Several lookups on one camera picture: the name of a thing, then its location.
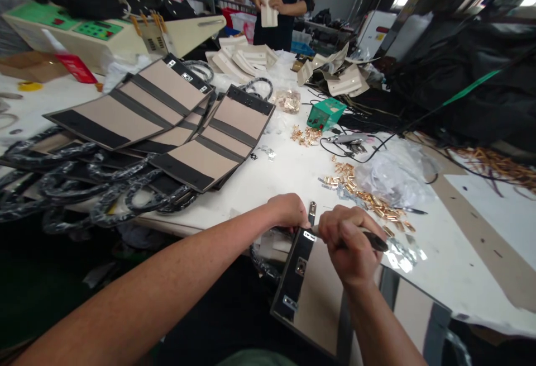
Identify person's left hand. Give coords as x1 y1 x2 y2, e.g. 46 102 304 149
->
267 193 313 231

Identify person's right hand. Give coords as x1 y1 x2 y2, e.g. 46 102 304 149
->
318 205 384 288

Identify person's right fingers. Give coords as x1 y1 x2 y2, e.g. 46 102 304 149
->
318 206 380 254

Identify person's left fingers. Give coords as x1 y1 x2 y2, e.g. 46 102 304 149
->
292 205 313 231

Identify black handled screwdriver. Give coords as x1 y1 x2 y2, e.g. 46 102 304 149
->
312 223 390 254

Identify beige black bag panel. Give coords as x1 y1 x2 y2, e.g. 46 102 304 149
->
269 227 454 366

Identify pile of gold metal clips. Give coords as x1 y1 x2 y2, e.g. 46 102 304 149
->
317 155 418 237

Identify pile of shiny silver plates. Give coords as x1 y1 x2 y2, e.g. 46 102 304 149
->
380 233 429 274

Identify black pen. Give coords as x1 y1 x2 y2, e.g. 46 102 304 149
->
393 205 429 216

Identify small silver metal plates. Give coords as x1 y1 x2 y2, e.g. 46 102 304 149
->
249 144 277 162

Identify heap of clear plastic bags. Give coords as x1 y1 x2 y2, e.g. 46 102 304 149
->
355 139 441 208

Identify small heap of gold fittings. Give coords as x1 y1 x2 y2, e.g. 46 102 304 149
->
289 123 324 147

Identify grey electric hand tool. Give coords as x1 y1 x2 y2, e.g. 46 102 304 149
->
326 132 380 147

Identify green plastic box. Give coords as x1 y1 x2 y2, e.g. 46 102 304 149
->
306 98 348 132

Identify plastic bag of gold fittings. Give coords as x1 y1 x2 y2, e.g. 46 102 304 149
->
271 88 302 115

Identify long beige cardboard strip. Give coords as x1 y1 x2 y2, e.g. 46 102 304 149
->
411 130 536 313

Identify pile of cream leather flaps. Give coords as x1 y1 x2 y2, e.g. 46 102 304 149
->
296 40 372 99

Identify person's body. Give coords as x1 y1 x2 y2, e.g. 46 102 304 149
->
154 253 348 366

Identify blue plastic crate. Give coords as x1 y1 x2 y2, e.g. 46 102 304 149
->
290 40 315 57

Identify pile of gold brown strips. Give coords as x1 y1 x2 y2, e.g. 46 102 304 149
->
451 145 536 194

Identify pile of cream leather pieces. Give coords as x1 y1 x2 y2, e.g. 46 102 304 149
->
204 34 280 85

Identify stack of beige bag panels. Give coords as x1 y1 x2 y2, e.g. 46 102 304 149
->
41 53 277 195

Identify white appliance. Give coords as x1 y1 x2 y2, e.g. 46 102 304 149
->
357 9 399 55

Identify heap of black bags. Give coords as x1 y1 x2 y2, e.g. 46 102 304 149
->
388 17 536 162

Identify cream leather piece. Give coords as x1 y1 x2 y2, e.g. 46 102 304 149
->
260 0 280 28

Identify red plastic bin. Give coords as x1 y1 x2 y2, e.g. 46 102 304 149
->
221 7 257 45

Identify cream machine with green panels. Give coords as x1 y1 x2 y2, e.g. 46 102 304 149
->
2 1 227 76

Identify red glue bottle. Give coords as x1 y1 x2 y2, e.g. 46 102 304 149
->
41 28 99 85

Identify brown cardboard box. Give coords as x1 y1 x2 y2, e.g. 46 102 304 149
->
0 50 70 84

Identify black cable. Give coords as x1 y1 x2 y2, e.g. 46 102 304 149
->
319 130 399 164

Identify green strap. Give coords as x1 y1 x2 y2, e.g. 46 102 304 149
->
439 68 503 108

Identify pile of wrapped black handles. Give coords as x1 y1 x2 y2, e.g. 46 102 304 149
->
0 126 203 236

